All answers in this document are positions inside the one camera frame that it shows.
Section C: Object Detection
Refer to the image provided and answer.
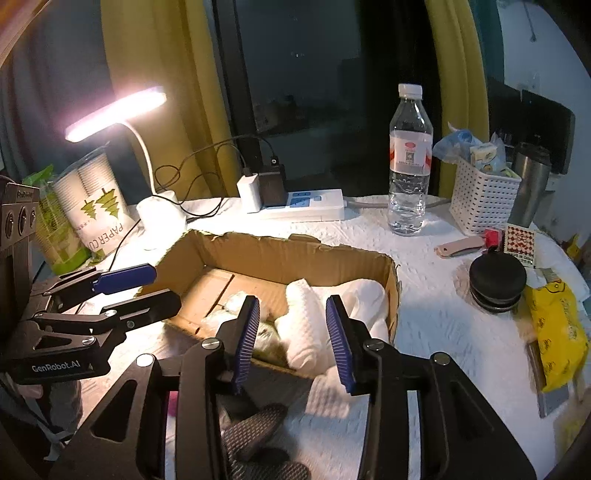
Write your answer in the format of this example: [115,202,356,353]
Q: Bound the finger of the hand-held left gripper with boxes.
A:
[30,263,158,302]
[34,289,182,341]

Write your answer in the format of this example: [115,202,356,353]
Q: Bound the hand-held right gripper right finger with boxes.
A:
[325,295,539,480]

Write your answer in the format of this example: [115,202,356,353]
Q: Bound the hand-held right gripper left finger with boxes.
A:
[48,295,262,480]

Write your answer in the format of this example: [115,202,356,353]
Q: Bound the white towel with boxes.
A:
[274,277,334,373]

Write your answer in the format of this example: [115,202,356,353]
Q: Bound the brown cardboard box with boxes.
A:
[139,228,400,380]

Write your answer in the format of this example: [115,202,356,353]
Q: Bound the clear plastic wrapped bundle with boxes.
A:
[203,290,288,366]

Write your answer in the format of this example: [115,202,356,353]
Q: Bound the grey cloth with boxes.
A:
[43,381,85,437]

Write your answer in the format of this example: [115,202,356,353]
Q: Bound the white folded cloth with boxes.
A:
[314,277,391,345]

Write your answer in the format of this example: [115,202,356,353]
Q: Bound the dark grey knit sock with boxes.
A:
[222,401,290,463]
[230,460,311,480]

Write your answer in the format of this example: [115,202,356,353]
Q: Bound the green plastic packet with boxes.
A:
[22,165,89,276]

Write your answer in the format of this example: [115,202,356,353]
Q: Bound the pack of paper cups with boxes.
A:
[51,148,136,256]

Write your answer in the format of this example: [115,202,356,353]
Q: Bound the white textured table cloth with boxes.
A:
[69,194,591,480]

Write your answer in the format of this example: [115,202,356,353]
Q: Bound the white power strip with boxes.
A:
[260,189,347,223]

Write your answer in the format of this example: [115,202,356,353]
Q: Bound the white charger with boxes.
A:
[236,173,264,214]

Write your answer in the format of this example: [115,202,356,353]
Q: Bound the pink folding tool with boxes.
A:
[434,237,486,262]

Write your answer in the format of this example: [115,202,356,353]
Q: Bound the black charger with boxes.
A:
[258,159,287,209]

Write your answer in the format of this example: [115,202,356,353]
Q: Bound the white desk lamp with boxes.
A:
[64,86,188,250]

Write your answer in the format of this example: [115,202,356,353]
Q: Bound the black round case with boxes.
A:
[468,251,528,315]

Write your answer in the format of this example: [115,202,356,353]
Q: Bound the clear plastic water bottle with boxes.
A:
[386,83,434,237]

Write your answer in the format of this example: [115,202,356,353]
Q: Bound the white plastic basket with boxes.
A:
[448,154,523,236]

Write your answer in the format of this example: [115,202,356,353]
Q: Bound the red patterned small box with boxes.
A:
[503,222,539,269]

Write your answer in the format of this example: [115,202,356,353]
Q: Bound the yellow curtain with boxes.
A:
[99,0,232,205]
[424,0,491,195]

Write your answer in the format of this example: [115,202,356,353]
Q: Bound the yellow plastic packet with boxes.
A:
[526,279,590,393]

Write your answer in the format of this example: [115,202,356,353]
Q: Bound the grey notebook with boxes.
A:
[526,342,571,419]

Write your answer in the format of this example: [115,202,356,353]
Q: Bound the blue plastic bag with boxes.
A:
[432,122,482,165]

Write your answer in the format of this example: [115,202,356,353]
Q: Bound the yellow white snack packets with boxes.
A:
[468,140,513,176]

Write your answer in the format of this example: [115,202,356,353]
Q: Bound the steel tumbler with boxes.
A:
[507,141,553,230]

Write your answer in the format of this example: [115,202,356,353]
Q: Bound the dark window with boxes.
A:
[211,0,435,186]

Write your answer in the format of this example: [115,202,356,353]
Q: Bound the black screen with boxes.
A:
[486,76,576,176]

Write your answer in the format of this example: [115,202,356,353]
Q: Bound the black cable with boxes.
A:
[222,134,279,168]
[154,141,252,217]

